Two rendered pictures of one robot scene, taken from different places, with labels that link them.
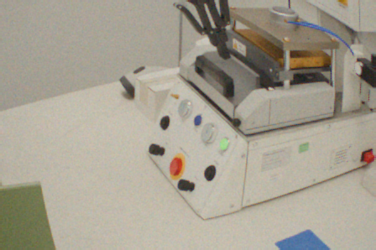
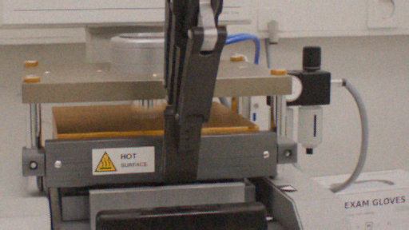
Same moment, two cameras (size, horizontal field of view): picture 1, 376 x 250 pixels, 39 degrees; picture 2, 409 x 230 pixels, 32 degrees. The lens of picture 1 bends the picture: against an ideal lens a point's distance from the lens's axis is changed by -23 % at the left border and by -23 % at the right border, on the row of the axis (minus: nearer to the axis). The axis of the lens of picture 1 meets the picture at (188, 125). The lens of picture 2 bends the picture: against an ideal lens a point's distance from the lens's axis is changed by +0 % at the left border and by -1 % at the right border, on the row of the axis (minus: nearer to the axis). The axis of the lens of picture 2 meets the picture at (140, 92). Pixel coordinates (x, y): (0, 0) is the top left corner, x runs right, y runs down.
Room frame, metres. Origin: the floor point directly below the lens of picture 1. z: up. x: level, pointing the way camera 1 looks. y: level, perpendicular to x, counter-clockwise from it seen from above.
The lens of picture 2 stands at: (1.18, 0.53, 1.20)
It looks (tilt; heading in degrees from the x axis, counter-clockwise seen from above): 8 degrees down; 285
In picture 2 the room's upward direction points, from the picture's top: 1 degrees counter-clockwise
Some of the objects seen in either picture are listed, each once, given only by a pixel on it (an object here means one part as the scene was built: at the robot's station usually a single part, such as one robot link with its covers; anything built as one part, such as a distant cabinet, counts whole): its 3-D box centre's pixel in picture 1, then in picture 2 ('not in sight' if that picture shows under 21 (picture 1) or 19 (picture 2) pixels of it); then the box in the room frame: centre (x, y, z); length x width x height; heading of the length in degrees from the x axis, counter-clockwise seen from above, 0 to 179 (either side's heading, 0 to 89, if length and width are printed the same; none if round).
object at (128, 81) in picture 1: (154, 77); not in sight; (1.76, 0.10, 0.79); 0.20 x 0.08 x 0.08; 117
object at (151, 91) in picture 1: (174, 92); not in sight; (1.65, 0.04, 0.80); 0.19 x 0.13 x 0.09; 117
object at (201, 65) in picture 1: (213, 75); (182, 229); (1.30, -0.05, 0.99); 0.15 x 0.02 x 0.04; 24
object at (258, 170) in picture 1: (282, 131); not in sight; (1.35, -0.22, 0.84); 0.53 x 0.37 x 0.17; 114
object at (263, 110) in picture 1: (288, 106); (288, 210); (1.21, -0.21, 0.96); 0.26 x 0.05 x 0.07; 114
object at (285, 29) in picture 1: (298, 35); (159, 89); (1.37, -0.26, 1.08); 0.31 x 0.24 x 0.13; 24
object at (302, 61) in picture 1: (285, 39); (153, 109); (1.36, -0.22, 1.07); 0.22 x 0.17 x 0.10; 24
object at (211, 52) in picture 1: (232, 58); (22, 224); (1.47, -0.10, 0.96); 0.25 x 0.05 x 0.07; 114
